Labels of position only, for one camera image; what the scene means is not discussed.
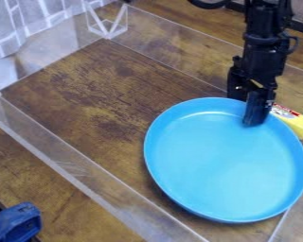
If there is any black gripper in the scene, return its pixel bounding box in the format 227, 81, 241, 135
227, 32, 291, 127

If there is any blue round plastic tray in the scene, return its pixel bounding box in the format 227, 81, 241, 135
144, 97, 303, 223

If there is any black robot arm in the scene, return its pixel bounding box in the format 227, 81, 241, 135
227, 0, 298, 127

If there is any yellow brick with label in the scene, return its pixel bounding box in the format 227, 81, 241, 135
270, 104, 303, 139

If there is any grey checkered cloth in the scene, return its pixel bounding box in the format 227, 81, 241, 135
0, 0, 116, 59

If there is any clear acrylic enclosure wall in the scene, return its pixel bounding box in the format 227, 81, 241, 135
0, 0, 303, 242

